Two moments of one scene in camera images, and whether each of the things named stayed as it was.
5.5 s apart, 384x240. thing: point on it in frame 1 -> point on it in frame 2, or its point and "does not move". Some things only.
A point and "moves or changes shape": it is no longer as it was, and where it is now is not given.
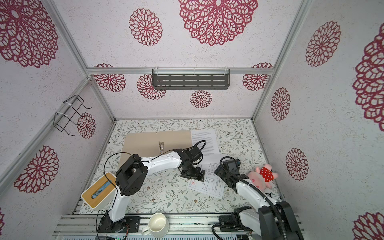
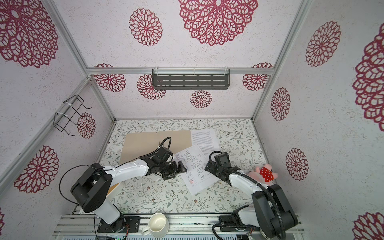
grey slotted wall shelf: [190, 78] does not move
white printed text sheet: [212, 146] does not move
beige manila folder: [151, 144] does not move
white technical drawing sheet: [212, 183] moves or changes shape
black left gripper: [196, 176] -> [175, 170]
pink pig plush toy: [262, 177] does not move
